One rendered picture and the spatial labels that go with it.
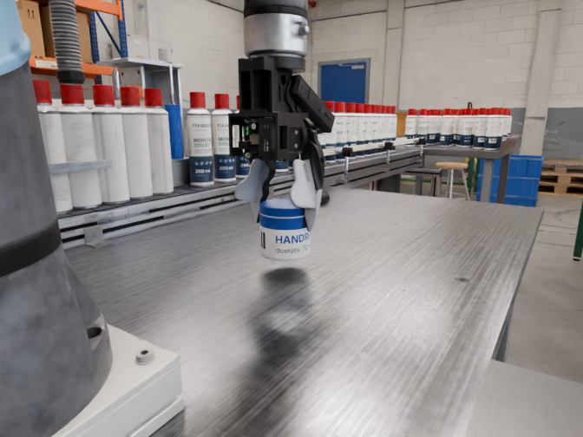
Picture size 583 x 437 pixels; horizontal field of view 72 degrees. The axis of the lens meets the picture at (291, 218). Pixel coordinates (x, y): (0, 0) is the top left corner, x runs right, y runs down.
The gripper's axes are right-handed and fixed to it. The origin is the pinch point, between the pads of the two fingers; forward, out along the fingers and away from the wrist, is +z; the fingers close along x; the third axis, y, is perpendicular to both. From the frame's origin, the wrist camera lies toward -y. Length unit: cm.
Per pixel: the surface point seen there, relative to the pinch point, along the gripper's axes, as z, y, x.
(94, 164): -5.9, 5.5, -33.5
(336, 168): 2, -76, -28
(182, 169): -2.2, -19.1, -39.2
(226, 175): -0.2, -27.8, -33.9
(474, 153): 3, -171, 1
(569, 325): 89, -190, 52
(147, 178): -2.2, -5.4, -34.4
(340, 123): -12, -85, -32
